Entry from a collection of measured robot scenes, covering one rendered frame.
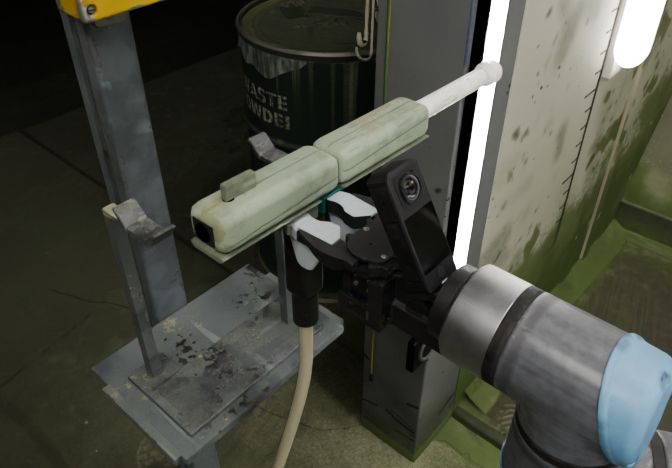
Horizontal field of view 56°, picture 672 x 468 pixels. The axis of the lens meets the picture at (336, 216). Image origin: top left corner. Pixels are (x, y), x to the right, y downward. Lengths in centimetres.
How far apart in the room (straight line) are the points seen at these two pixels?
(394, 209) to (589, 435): 22
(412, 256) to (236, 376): 47
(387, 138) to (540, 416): 31
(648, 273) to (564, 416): 196
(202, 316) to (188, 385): 14
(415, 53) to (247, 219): 61
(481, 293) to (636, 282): 190
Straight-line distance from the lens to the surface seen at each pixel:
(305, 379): 80
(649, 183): 255
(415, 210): 53
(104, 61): 81
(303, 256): 63
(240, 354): 96
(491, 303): 52
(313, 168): 60
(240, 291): 107
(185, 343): 100
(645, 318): 228
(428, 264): 54
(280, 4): 208
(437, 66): 107
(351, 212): 62
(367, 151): 65
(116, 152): 86
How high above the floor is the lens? 152
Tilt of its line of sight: 37 degrees down
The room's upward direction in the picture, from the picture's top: straight up
